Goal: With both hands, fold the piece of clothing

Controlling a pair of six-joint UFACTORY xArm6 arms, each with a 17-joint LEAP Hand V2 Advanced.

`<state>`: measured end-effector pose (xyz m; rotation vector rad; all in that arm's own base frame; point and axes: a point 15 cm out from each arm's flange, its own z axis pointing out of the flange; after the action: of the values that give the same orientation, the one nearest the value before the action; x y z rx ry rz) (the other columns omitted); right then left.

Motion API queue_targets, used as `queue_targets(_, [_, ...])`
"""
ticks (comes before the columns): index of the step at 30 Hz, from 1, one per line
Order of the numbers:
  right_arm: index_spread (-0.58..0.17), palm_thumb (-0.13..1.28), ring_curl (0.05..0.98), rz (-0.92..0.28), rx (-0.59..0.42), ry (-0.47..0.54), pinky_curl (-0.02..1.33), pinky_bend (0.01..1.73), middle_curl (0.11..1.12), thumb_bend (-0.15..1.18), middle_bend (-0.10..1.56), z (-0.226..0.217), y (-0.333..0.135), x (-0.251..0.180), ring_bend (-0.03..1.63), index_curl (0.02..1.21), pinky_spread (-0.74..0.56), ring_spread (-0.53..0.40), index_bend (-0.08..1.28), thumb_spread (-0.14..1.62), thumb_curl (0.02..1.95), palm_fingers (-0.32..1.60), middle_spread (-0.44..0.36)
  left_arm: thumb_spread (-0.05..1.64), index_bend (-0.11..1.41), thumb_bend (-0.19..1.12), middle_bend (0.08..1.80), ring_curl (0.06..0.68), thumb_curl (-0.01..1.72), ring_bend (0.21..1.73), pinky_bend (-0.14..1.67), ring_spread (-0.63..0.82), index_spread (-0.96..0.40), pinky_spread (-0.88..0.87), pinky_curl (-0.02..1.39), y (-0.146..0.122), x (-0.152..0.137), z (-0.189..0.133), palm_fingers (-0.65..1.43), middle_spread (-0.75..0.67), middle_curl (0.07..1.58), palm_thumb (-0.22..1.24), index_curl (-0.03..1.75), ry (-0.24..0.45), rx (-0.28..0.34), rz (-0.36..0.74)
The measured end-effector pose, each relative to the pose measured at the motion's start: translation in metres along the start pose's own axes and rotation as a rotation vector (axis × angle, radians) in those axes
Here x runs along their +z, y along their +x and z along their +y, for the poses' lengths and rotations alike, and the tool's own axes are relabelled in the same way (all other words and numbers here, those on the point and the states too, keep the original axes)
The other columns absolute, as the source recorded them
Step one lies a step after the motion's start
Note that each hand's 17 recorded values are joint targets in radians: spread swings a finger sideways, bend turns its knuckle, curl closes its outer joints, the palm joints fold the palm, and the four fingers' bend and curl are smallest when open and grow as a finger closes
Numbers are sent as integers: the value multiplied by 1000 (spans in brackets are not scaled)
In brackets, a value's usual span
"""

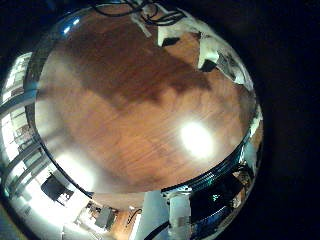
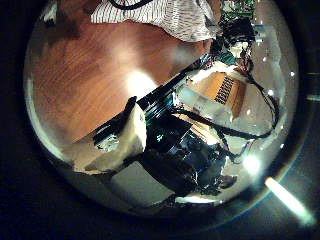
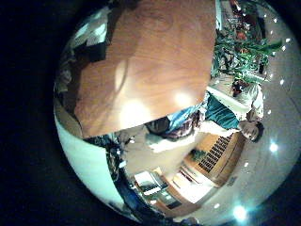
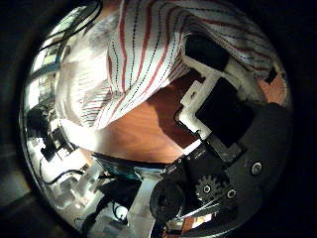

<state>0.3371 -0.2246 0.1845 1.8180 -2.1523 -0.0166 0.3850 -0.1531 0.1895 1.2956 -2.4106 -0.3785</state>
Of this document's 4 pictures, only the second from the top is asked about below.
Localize white striped piece of clothing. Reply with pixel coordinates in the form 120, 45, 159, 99
91, 0, 219, 43

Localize green potted plants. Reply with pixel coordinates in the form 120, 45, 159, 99
221, 0, 256, 19

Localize wooden cabinet with vent slots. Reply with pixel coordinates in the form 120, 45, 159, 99
199, 71, 248, 119

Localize thick black cable loop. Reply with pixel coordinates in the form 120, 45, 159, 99
109, 0, 153, 11

